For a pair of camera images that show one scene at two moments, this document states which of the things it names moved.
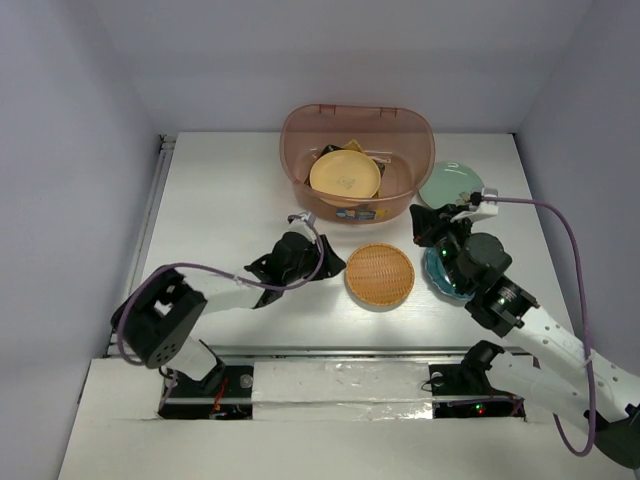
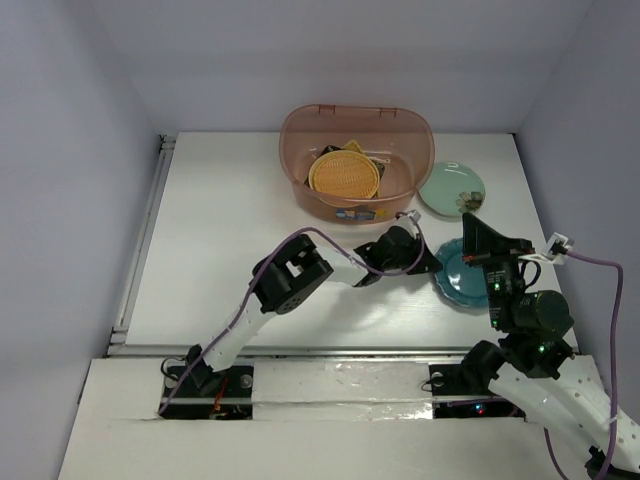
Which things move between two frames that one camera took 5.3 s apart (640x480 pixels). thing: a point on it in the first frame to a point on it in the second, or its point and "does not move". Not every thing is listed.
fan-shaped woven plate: x=354 y=145 does not move
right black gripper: x=428 y=222 to x=483 y=245
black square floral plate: x=331 y=148 does not move
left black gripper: x=331 y=265 to x=428 y=266
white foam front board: x=312 y=420 does not move
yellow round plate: x=346 y=173 does not move
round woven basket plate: x=380 y=274 to x=344 y=174
